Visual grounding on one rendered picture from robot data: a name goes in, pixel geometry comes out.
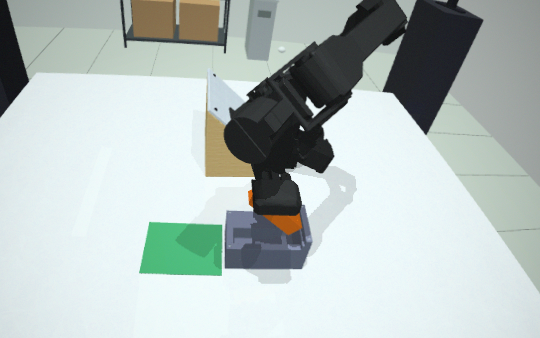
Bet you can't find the orange l-shaped part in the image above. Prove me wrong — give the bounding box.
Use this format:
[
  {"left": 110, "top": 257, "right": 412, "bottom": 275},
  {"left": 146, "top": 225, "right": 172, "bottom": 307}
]
[{"left": 248, "top": 189, "right": 302, "bottom": 236}]

